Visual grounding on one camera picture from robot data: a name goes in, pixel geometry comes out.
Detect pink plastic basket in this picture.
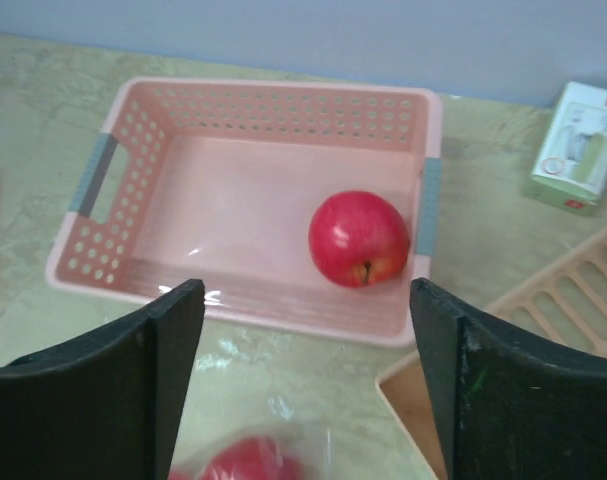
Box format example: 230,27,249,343
46,77,443,348

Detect clear zip bag red apples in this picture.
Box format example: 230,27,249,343
168,422,333,480

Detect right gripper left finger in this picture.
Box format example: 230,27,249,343
0,279,205,480

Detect small white box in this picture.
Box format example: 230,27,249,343
523,81,607,216

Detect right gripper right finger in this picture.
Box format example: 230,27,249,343
409,278,607,479

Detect orange desk file organizer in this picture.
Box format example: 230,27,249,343
376,228,607,479

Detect fake red apple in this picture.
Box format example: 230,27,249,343
308,190,411,288

